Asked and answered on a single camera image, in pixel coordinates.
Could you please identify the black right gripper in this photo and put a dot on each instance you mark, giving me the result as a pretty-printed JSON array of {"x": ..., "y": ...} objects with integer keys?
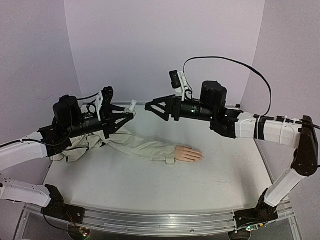
[{"x": 174, "y": 108}]

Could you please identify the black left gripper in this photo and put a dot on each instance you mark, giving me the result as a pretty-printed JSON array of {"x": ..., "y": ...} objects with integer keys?
[{"x": 112, "y": 124}]

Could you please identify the clear nail polish bottle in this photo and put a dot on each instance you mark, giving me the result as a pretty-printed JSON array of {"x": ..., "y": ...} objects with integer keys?
[{"x": 130, "y": 110}]

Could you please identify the white nail polish cap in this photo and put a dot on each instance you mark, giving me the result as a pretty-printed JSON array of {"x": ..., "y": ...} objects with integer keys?
[{"x": 133, "y": 105}]

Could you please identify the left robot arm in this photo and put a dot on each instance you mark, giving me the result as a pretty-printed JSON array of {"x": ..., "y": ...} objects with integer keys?
[{"x": 69, "y": 122}]

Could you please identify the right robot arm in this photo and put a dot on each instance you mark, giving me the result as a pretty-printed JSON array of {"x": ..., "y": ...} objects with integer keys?
[{"x": 298, "y": 134}]

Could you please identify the beige zip jacket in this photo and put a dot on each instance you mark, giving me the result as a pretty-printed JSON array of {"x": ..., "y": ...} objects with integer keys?
[{"x": 123, "y": 141}]

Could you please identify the mannequin hand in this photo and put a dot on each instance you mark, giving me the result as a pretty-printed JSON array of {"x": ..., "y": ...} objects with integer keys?
[{"x": 187, "y": 154}]

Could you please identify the aluminium rear table rail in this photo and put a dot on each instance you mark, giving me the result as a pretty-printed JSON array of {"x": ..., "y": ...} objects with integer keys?
[{"x": 125, "y": 104}]

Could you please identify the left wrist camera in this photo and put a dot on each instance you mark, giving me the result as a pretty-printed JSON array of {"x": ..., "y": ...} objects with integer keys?
[{"x": 103, "y": 101}]

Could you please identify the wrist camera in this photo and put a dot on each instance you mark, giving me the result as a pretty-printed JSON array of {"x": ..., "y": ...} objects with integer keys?
[
  {"x": 103, "y": 101},
  {"x": 180, "y": 84}
]

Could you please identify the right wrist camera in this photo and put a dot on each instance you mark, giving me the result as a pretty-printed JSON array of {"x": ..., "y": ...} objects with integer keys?
[{"x": 180, "y": 84}]

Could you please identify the aluminium front table rail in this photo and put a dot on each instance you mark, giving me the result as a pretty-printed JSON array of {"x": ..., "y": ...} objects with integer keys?
[{"x": 161, "y": 224}]

